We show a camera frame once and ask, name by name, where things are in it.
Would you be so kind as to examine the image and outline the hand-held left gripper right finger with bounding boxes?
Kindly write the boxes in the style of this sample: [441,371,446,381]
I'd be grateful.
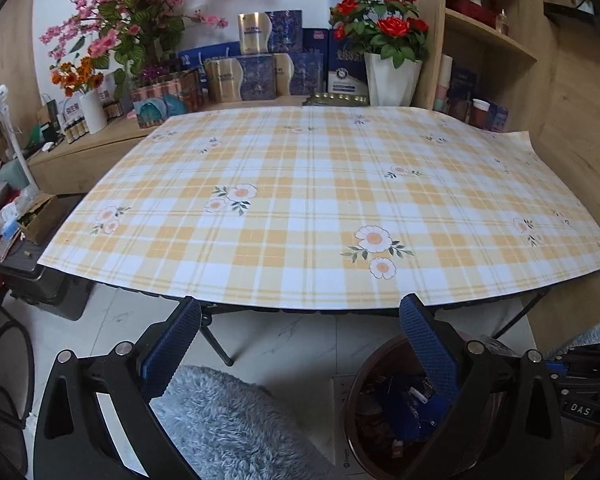
[399,293,566,480]

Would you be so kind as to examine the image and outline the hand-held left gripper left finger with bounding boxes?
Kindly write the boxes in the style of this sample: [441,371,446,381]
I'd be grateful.
[32,297,203,480]

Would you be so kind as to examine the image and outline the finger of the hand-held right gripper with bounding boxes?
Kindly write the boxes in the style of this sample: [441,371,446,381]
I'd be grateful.
[542,342,600,382]

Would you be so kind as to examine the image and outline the brown trash bin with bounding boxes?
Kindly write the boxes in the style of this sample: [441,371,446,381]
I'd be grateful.
[344,332,536,480]

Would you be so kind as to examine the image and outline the person's right leg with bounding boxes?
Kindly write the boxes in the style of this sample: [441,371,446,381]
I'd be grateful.
[545,322,600,357]

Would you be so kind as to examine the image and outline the person's leg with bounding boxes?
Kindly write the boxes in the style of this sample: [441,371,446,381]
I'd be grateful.
[150,365,333,480]
[545,322,600,357]

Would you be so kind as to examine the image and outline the person's left leg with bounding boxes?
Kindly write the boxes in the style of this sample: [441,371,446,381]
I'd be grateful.
[150,365,333,480]

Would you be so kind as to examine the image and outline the black case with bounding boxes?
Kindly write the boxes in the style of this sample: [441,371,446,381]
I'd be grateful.
[0,240,97,322]

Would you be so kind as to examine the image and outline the open cardboard box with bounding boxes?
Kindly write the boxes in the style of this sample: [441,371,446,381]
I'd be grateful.
[17,194,74,244]

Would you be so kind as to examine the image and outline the yellow plaid floral tablecloth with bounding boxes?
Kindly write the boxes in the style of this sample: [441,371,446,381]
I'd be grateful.
[37,105,600,311]

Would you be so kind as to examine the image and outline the wooden sideboard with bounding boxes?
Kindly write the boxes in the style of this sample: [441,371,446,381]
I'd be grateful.
[25,95,311,196]

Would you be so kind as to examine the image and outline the row of small brown bottles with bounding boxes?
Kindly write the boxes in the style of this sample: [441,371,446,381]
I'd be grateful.
[61,101,122,144]

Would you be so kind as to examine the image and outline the small blue box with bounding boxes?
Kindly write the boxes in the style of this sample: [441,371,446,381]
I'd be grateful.
[487,104,510,133]

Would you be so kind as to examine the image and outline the red white cup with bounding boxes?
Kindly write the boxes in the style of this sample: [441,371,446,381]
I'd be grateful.
[471,99,491,128]

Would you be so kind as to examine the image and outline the striped planter basket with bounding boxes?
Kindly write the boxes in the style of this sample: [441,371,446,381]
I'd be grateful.
[130,71,203,128]

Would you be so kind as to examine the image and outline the black paper bag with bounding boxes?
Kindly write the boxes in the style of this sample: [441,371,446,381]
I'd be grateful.
[42,95,64,136]

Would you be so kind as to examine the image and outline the pastel paper roll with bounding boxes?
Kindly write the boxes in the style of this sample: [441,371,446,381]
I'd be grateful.
[433,55,454,113]

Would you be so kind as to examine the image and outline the golden tray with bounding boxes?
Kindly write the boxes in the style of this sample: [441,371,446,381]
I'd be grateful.
[302,92,370,107]

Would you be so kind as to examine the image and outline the gold blue gift box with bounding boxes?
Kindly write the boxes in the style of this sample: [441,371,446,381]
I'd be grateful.
[272,52,326,97]
[237,9,303,56]
[202,55,276,102]

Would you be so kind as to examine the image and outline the orange flower bunch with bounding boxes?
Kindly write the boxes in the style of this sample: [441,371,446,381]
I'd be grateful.
[50,56,105,98]

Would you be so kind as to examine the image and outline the blue paper bag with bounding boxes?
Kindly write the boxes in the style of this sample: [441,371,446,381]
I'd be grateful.
[177,45,241,72]

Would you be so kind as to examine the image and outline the wooden shelf unit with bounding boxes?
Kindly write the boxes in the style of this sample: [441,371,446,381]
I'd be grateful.
[399,0,563,133]

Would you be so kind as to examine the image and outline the red rose bouquet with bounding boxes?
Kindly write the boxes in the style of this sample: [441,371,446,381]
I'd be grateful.
[328,0,429,68]

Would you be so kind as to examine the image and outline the dark blue box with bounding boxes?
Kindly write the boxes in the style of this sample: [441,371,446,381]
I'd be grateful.
[302,27,331,56]

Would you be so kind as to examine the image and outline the pink flower plant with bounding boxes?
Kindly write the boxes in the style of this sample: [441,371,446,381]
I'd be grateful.
[40,0,229,101]

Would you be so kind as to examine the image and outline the black cabinet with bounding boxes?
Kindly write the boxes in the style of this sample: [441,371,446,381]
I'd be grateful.
[542,0,597,24]

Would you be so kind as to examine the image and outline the red teapot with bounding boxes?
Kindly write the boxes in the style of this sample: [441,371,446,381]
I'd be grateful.
[447,0,498,28]

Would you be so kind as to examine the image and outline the black cable loops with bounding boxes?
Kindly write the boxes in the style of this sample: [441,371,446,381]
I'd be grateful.
[0,280,37,461]

